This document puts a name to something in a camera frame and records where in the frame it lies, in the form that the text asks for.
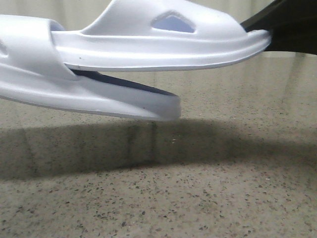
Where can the light blue left-side slipper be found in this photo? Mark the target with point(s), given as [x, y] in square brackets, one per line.
[32, 72]

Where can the pale green curtain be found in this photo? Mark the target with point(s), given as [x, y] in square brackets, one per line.
[77, 14]

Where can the light blue right-side slipper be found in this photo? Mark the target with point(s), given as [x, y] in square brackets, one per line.
[158, 35]

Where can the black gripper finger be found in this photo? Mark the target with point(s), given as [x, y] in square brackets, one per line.
[292, 24]

